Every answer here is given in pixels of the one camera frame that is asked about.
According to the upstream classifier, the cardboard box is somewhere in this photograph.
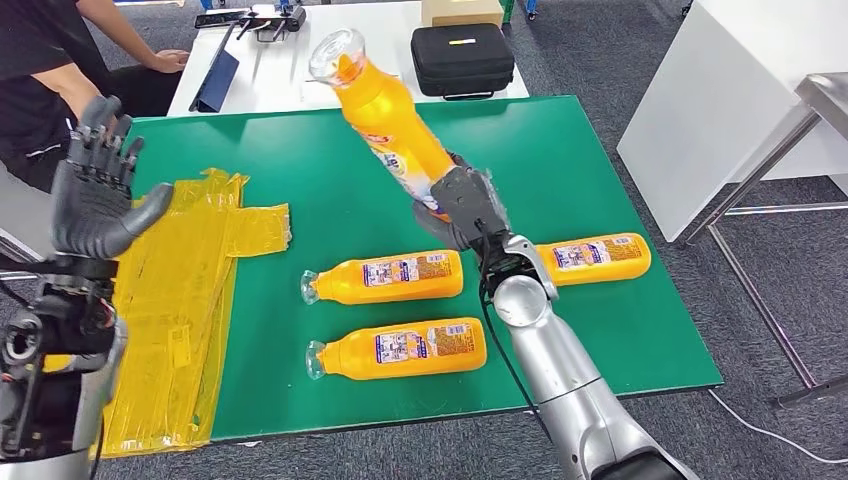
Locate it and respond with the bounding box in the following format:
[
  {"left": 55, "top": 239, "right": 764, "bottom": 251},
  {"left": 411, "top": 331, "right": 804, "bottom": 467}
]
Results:
[{"left": 421, "top": 0, "right": 506, "bottom": 29}]

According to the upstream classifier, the black phone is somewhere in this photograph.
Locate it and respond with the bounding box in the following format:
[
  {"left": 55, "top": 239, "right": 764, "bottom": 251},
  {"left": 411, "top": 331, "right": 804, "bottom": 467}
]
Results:
[{"left": 193, "top": 9, "right": 250, "bottom": 30}]

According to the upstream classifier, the person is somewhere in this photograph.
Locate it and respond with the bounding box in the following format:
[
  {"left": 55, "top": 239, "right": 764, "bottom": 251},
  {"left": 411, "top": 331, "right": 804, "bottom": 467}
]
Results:
[{"left": 0, "top": 0, "right": 191, "bottom": 193}]

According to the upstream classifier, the white panel desk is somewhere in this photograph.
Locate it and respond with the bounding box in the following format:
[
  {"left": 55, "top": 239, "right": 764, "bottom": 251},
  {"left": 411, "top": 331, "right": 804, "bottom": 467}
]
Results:
[{"left": 616, "top": 0, "right": 848, "bottom": 243}]

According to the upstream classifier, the person's left hand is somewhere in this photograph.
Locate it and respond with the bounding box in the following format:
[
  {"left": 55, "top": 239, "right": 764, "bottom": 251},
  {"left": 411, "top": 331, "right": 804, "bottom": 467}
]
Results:
[{"left": 148, "top": 49, "right": 191, "bottom": 75}]

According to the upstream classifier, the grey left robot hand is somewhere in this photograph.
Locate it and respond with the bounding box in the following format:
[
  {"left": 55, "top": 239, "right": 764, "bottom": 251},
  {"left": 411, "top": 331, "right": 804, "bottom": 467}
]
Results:
[{"left": 49, "top": 94, "right": 176, "bottom": 261}]

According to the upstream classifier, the grey metal bench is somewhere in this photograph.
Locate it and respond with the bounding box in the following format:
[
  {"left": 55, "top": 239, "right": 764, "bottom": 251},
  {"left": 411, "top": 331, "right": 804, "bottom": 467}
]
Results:
[{"left": 0, "top": 162, "right": 58, "bottom": 283}]

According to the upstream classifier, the steel frame table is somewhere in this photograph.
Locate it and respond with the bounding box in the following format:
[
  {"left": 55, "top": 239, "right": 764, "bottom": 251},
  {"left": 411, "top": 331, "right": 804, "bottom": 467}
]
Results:
[{"left": 682, "top": 71, "right": 848, "bottom": 409}]

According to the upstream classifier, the black carrying case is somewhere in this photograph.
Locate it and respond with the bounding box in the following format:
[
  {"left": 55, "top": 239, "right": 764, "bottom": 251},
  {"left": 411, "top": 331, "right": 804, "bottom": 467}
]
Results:
[{"left": 409, "top": 23, "right": 517, "bottom": 102}]

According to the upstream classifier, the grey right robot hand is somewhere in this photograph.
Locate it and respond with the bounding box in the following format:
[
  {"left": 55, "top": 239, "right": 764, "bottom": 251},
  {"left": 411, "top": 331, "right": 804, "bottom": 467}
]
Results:
[{"left": 411, "top": 152, "right": 513, "bottom": 253}]

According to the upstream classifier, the orange detergent bottle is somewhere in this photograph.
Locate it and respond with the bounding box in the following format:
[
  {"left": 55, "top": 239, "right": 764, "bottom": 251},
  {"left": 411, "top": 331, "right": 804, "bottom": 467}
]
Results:
[
  {"left": 308, "top": 27, "right": 458, "bottom": 223},
  {"left": 299, "top": 249, "right": 465, "bottom": 307},
  {"left": 305, "top": 317, "right": 489, "bottom": 382},
  {"left": 535, "top": 232, "right": 653, "bottom": 287}
]

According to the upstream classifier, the white table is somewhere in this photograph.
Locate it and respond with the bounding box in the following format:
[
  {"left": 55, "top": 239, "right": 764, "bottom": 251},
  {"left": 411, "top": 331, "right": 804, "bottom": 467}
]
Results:
[{"left": 166, "top": 0, "right": 531, "bottom": 119}]

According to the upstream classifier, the white floor cable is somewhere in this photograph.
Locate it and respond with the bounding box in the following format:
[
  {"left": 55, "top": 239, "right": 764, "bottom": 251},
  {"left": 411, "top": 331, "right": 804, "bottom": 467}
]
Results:
[{"left": 707, "top": 389, "right": 848, "bottom": 466}]

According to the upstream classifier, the black remote controller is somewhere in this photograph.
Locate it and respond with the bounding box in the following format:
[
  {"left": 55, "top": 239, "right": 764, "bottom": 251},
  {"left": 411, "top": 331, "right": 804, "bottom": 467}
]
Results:
[{"left": 235, "top": 3, "right": 309, "bottom": 44}]

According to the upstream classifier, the yellow taped plastic sheet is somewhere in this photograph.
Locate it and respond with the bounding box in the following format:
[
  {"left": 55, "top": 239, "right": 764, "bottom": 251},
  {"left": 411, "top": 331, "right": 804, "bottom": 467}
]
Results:
[{"left": 39, "top": 167, "right": 293, "bottom": 460}]

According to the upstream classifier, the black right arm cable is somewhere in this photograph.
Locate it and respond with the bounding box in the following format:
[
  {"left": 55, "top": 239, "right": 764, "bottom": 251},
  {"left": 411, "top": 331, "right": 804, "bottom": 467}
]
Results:
[{"left": 478, "top": 228, "right": 554, "bottom": 442}]

